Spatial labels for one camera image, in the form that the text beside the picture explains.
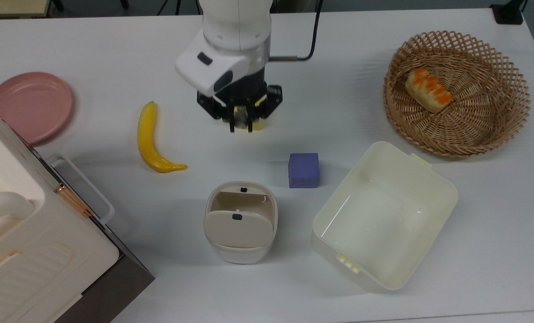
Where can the woven wicker basket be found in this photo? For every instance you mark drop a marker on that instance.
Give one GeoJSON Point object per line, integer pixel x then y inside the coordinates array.
{"type": "Point", "coordinates": [486, 121]}

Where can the black stand base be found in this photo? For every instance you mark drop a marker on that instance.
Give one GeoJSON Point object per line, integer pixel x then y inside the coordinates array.
{"type": "Point", "coordinates": [508, 13]}

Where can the purple cube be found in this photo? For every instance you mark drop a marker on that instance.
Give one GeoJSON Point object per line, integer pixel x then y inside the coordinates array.
{"type": "Point", "coordinates": [303, 170]}

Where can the pink plate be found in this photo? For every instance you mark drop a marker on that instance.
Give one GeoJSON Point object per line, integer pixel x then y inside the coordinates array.
{"type": "Point", "coordinates": [29, 105]}

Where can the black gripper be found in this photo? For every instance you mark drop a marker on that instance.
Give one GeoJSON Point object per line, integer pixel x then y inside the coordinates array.
{"type": "Point", "coordinates": [249, 87]}

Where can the yellow toy banana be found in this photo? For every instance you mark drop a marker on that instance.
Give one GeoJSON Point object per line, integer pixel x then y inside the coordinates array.
{"type": "Point", "coordinates": [148, 143]}

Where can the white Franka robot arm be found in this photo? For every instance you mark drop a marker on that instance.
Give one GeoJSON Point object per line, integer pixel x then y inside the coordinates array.
{"type": "Point", "coordinates": [231, 36]}

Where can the white paper ball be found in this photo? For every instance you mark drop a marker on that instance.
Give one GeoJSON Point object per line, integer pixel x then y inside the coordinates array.
{"type": "Point", "coordinates": [241, 116]}

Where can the cream flip-lid trash can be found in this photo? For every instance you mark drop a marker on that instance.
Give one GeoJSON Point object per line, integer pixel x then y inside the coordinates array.
{"type": "Point", "coordinates": [240, 229]}

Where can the cream open plastic bin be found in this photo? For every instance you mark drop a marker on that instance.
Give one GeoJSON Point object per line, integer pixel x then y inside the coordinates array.
{"type": "Point", "coordinates": [383, 224]}

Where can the yellow cube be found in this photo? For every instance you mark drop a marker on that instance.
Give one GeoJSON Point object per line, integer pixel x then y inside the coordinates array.
{"type": "Point", "coordinates": [257, 124]}

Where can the toy bread with orange glaze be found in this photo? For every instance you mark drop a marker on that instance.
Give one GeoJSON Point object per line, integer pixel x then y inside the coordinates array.
{"type": "Point", "coordinates": [428, 92]}

